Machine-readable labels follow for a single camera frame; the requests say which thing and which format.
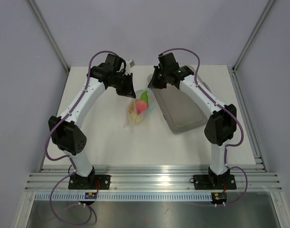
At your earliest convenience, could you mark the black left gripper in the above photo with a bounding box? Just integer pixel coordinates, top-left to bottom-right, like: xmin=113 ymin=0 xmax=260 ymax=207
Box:
xmin=109 ymin=72 xmax=136 ymax=98

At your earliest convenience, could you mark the green chayote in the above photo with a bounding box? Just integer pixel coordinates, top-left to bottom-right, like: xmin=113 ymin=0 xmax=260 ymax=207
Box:
xmin=140 ymin=91 xmax=149 ymax=104

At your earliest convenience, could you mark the pink peach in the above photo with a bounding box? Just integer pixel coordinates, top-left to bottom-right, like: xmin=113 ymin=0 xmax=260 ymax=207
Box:
xmin=135 ymin=100 xmax=148 ymax=115

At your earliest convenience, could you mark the clear zip top bag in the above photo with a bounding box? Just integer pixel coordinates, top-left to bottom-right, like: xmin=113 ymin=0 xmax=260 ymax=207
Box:
xmin=124 ymin=88 xmax=156 ymax=128

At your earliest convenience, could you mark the yellow pear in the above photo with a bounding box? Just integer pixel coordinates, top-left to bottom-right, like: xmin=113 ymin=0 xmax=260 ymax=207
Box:
xmin=130 ymin=113 xmax=144 ymax=124

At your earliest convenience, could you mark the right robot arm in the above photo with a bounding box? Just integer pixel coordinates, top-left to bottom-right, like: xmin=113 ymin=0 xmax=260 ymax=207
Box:
xmin=148 ymin=53 xmax=237 ymax=188

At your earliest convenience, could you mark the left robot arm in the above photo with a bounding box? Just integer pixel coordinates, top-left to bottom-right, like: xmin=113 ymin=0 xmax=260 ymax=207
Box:
xmin=45 ymin=51 xmax=136 ymax=190

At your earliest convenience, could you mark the grey translucent plastic bin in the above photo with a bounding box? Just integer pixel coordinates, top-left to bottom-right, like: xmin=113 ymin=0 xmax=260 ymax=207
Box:
xmin=146 ymin=65 xmax=212 ymax=135

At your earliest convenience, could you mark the left circuit board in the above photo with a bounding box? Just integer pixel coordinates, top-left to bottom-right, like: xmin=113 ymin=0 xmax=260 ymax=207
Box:
xmin=84 ymin=192 xmax=97 ymax=200

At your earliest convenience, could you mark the circuit board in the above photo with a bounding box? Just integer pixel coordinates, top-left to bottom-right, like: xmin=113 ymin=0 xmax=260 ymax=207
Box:
xmin=212 ymin=192 xmax=227 ymax=201
xmin=84 ymin=192 xmax=97 ymax=200

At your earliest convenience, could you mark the right circuit board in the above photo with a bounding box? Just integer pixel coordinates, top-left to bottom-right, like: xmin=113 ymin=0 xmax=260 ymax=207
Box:
xmin=212 ymin=192 xmax=227 ymax=201

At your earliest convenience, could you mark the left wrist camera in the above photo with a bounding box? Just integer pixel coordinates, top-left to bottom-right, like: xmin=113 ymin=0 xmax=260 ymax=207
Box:
xmin=125 ymin=60 xmax=135 ymax=74

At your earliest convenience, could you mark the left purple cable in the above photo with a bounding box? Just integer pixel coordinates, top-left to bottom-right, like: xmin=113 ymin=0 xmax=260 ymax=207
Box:
xmin=44 ymin=49 xmax=117 ymax=225

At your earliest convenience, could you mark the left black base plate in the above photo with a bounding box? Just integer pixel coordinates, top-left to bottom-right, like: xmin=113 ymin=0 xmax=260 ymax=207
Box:
xmin=68 ymin=174 xmax=111 ymax=190

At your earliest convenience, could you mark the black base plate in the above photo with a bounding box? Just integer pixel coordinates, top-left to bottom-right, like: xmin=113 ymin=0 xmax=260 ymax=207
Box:
xmin=68 ymin=174 xmax=111 ymax=190
xmin=189 ymin=174 xmax=237 ymax=190

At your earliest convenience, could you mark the aluminium rail frame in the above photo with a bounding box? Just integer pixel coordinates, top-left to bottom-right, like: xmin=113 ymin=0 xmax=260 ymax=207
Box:
xmin=25 ymin=164 xmax=282 ymax=192

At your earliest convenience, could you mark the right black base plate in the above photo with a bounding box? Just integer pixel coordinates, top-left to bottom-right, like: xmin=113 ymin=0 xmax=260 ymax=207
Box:
xmin=189 ymin=174 xmax=237 ymax=190

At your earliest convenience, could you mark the white slotted cable duct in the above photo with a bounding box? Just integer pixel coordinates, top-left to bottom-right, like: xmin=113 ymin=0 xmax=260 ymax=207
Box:
xmin=35 ymin=191 xmax=213 ymax=202

